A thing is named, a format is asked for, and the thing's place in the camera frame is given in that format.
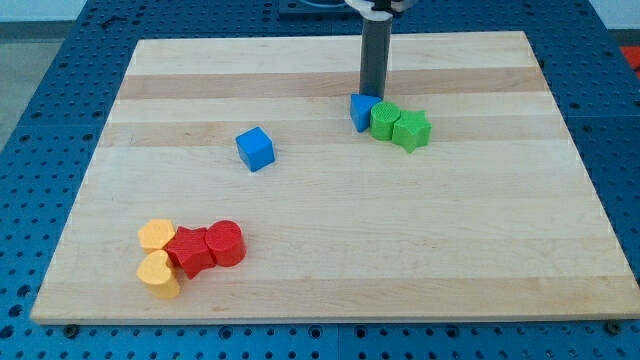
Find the blue cube block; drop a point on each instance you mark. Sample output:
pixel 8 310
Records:
pixel 255 149

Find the green cylinder block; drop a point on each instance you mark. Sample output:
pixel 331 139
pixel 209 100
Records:
pixel 383 116

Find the blue triangle block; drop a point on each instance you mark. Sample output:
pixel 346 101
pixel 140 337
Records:
pixel 360 110

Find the green star block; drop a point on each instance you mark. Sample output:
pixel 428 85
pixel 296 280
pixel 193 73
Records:
pixel 412 130

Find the wooden board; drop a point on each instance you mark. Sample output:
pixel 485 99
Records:
pixel 494 220

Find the red star block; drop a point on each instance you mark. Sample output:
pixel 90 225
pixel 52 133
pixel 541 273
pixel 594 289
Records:
pixel 188 250

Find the red cylinder block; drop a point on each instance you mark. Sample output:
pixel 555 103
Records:
pixel 225 242

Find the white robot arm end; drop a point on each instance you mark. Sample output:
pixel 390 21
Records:
pixel 380 10

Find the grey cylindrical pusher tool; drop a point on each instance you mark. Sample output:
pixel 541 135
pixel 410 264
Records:
pixel 375 46

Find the yellow hexagon block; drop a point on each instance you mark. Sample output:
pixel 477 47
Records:
pixel 156 234

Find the yellow heart block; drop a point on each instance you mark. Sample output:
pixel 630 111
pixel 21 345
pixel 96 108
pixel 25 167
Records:
pixel 157 273

